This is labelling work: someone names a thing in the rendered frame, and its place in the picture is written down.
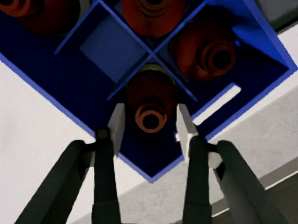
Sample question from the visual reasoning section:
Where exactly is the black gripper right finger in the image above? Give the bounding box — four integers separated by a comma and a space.
176, 104, 289, 224

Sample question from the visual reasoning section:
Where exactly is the blue crate with dividers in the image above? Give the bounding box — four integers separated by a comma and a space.
0, 0, 298, 184

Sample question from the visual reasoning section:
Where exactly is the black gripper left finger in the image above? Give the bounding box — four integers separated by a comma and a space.
14, 103, 126, 224

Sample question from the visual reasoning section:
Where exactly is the black shallow tray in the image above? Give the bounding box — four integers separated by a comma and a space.
253, 0, 298, 36

